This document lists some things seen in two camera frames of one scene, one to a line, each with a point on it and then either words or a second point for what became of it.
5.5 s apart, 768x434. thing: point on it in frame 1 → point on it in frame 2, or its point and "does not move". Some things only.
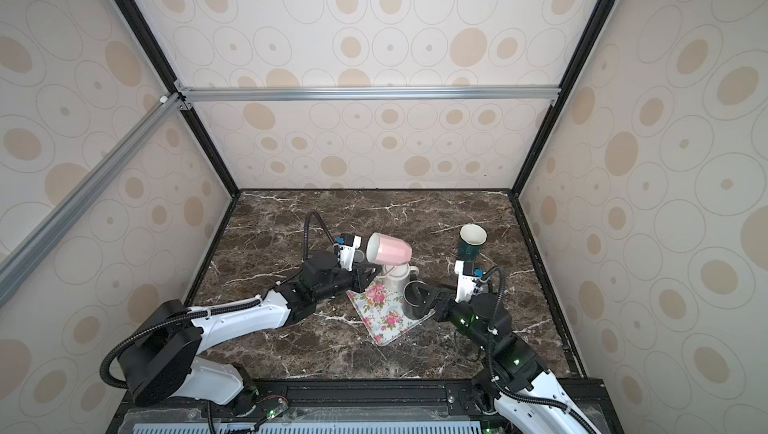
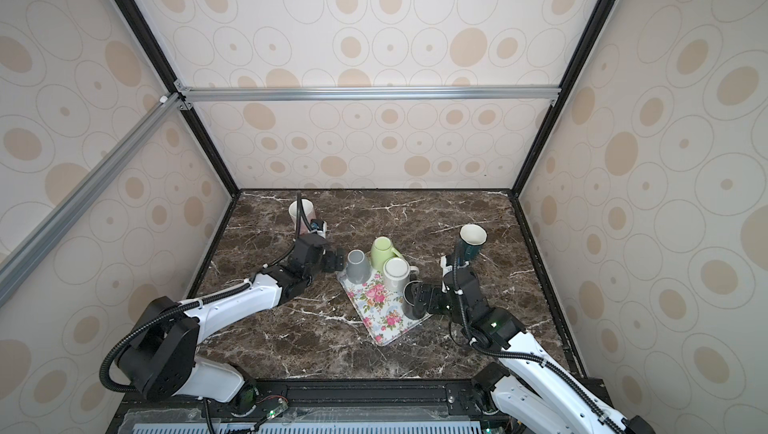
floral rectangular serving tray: (382, 311) does not move
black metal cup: (417, 298) does not move
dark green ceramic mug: (471, 238) does not move
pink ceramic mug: (387, 250) → (309, 211)
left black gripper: (360, 281) → (333, 263)
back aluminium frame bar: (373, 93) does not move
